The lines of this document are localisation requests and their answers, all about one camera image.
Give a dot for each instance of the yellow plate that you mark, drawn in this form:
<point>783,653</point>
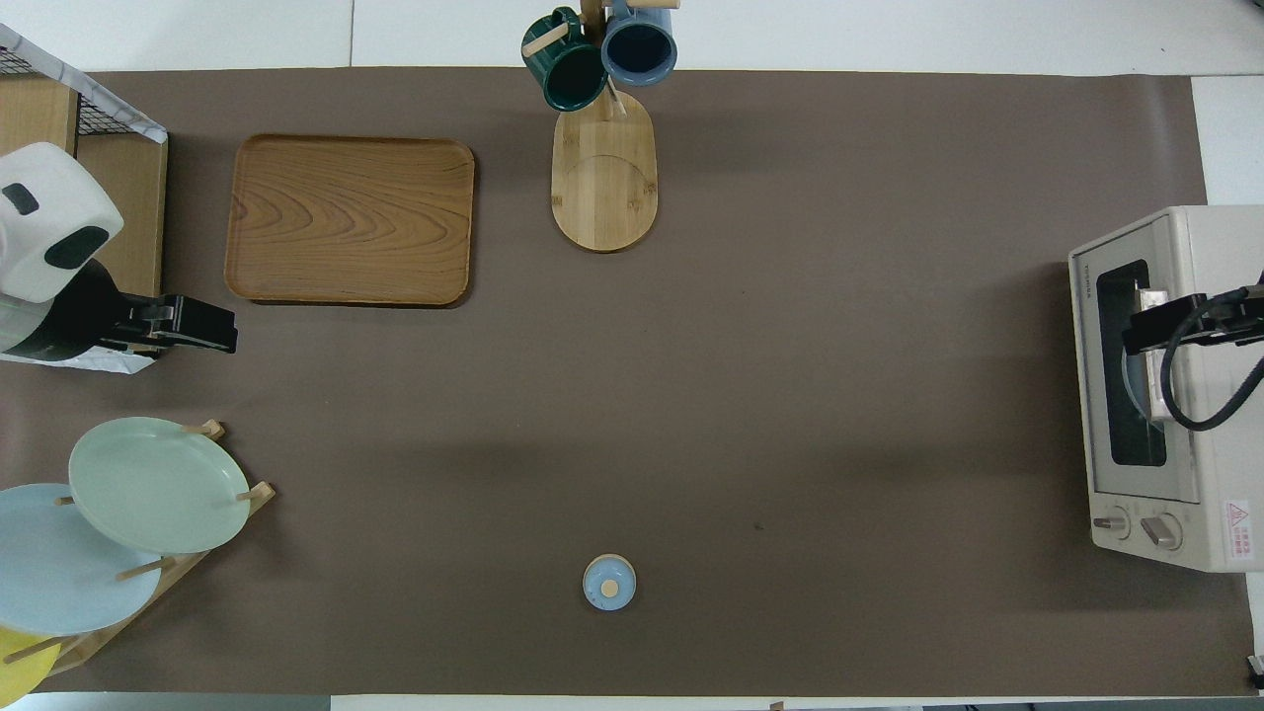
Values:
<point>20,667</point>

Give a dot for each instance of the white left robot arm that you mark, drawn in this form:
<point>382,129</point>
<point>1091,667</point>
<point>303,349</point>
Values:
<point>59,183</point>

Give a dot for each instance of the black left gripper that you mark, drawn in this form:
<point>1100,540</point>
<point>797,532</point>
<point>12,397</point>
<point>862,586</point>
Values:
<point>188,331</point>

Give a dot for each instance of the blue lid with wooden knob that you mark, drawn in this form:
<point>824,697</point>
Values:
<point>608,583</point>

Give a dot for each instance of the light green plate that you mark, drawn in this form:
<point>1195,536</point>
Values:
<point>158,484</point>

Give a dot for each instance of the cream toaster oven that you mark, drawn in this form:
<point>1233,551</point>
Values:
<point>1220,464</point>

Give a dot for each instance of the glass oven door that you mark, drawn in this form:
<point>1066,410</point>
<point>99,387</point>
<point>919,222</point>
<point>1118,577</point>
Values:
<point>1091,395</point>

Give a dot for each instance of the brown table mat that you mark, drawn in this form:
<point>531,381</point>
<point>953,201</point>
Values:
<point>790,346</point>

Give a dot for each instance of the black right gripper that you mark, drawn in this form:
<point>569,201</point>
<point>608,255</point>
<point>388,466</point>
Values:
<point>1145,331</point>

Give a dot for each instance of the wooden mug tree stand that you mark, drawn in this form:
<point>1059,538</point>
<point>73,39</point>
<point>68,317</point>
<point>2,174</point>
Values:
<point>604,188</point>

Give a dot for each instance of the wooden plate rack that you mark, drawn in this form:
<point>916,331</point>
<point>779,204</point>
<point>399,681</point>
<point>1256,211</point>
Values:
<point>188,573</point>

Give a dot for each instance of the dark green mug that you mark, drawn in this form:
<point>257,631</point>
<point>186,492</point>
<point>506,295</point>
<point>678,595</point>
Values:
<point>568,74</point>

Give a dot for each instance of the rectangular wooden tray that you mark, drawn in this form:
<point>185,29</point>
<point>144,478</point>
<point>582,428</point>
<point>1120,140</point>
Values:
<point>346,222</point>

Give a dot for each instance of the light blue plate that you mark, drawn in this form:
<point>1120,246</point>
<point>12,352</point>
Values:
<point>49,573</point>

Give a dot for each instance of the blue mug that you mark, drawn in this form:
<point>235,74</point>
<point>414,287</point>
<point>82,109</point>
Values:
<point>640,49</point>

